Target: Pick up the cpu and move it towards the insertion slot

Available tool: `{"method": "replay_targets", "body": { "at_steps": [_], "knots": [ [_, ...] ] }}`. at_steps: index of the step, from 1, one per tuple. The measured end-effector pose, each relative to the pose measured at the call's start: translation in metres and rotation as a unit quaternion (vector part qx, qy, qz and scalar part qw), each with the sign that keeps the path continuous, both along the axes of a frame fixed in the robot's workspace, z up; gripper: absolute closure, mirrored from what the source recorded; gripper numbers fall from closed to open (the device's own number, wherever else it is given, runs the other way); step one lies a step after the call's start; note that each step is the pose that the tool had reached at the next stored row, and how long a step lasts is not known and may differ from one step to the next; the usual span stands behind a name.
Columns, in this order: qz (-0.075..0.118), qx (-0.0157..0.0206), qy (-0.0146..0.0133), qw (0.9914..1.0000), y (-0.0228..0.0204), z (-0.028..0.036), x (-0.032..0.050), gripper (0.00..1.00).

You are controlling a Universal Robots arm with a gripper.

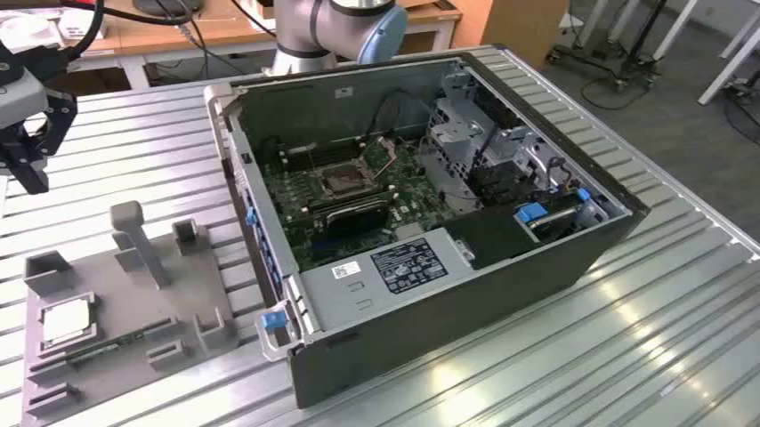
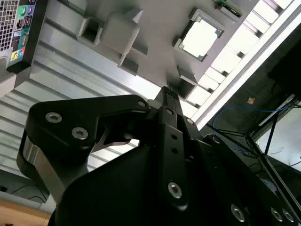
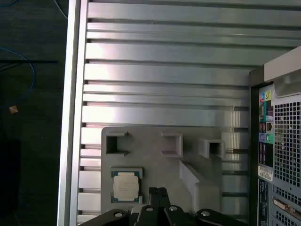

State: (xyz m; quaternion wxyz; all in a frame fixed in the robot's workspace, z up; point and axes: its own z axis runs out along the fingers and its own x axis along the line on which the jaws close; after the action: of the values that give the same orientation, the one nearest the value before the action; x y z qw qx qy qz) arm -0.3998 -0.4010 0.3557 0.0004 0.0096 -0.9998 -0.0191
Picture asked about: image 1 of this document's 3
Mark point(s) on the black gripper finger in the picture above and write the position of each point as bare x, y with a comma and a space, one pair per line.
58, 120

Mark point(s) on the silver CPU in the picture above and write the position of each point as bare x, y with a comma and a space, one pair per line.
68, 322

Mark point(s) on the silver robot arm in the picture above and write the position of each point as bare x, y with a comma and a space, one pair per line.
332, 31

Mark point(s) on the black RAM slot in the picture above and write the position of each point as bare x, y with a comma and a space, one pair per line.
344, 203
325, 161
323, 149

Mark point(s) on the CPU socket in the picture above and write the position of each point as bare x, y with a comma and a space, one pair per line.
350, 182

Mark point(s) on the white foam tray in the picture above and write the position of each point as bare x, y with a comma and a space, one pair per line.
29, 29

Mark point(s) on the white cardboard box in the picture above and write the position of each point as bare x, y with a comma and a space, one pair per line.
82, 24

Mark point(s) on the dark round monitor base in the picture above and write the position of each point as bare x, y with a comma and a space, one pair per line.
163, 4

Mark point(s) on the blue card retention clip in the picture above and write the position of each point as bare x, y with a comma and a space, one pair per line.
248, 216

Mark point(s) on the grey parts rack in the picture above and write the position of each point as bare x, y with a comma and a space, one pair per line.
136, 307

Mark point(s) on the green RAM stick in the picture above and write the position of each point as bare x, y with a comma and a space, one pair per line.
106, 344

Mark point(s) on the blue case latch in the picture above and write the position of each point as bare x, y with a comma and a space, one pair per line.
272, 321

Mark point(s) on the green motherboard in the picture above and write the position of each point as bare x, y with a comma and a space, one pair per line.
415, 195

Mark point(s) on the grey power supply unit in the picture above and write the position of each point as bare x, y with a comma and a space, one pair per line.
337, 302

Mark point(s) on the silver drive cage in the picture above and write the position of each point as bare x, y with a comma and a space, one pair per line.
451, 133

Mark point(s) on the wooden desk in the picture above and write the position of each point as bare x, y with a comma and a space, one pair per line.
435, 17

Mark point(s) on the wooden cabinet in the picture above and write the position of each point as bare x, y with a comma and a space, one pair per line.
522, 26

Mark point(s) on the hard disk in blue carrier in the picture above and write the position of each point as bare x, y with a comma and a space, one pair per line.
530, 212

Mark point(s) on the black open PC case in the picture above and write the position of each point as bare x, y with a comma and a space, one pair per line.
444, 347

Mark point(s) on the small blue bay clip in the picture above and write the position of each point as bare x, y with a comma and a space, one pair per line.
581, 194

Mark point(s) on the black wheeled stand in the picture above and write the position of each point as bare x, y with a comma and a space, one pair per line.
638, 66

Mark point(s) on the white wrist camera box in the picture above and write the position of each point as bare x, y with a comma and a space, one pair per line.
20, 100

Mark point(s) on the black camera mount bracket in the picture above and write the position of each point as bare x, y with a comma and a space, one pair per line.
41, 60

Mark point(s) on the white table frame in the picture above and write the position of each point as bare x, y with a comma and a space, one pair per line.
721, 66

